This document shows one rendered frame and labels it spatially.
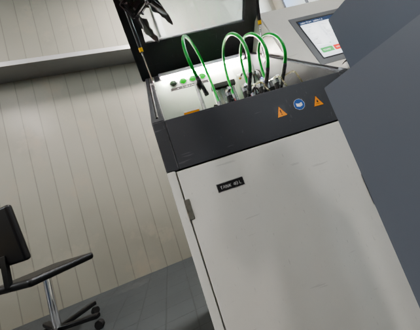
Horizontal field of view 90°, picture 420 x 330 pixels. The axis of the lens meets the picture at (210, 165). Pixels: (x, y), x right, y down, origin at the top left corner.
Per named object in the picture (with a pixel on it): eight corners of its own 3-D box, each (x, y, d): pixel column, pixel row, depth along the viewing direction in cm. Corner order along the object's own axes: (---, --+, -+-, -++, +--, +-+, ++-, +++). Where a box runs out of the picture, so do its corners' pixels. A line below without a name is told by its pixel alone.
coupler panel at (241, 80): (252, 114, 121) (233, 67, 125) (250, 116, 125) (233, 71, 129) (271, 108, 123) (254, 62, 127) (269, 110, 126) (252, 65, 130)
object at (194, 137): (179, 169, 62) (163, 120, 64) (180, 171, 66) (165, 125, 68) (357, 112, 70) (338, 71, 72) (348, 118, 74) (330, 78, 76)
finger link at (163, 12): (170, 26, 71) (144, 10, 69) (173, 25, 76) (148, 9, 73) (174, 16, 69) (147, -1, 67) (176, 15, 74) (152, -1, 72)
